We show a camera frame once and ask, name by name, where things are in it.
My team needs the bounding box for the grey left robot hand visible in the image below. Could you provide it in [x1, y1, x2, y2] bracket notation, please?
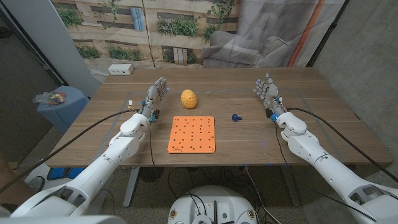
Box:
[139, 77, 169, 122]

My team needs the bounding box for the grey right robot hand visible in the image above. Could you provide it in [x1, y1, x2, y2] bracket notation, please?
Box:
[252, 73, 287, 122]

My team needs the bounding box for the orange peg board toy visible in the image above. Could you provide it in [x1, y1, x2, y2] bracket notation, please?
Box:
[167, 115, 216, 154]

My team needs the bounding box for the yellow toy pineapple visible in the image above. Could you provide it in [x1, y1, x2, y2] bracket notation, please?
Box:
[180, 89, 198, 110]

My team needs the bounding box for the white power strip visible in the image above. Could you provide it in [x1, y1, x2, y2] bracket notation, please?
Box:
[108, 63, 135, 76]

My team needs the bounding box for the black round floor fan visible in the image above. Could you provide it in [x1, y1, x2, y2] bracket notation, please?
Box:
[139, 167, 165, 183]

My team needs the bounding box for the blue stool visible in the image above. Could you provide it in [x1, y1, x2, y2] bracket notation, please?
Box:
[36, 85, 90, 134]

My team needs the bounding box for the white table leg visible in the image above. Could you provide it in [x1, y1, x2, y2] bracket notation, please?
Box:
[123, 167, 141, 208]

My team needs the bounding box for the printed fabric backdrop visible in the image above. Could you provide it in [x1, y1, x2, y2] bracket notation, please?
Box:
[51, 0, 346, 83]

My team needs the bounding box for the grey table leg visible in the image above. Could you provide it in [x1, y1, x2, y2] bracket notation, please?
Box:
[281, 166, 302, 208]

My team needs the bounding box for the plastic bag of toys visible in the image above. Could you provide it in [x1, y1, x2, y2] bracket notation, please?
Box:
[32, 91, 68, 106]

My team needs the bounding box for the blue floor mat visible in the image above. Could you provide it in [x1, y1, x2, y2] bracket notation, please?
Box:
[46, 167, 85, 181]

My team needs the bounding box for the white robot torso base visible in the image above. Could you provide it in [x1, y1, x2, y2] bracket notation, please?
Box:
[167, 185, 259, 224]

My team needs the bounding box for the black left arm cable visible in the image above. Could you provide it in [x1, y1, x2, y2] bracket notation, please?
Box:
[0, 108, 141, 194]

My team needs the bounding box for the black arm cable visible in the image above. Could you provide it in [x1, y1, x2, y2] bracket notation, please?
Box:
[0, 108, 141, 194]
[285, 106, 398, 183]

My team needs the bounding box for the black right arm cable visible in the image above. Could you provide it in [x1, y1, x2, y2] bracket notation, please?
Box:
[285, 106, 398, 183]

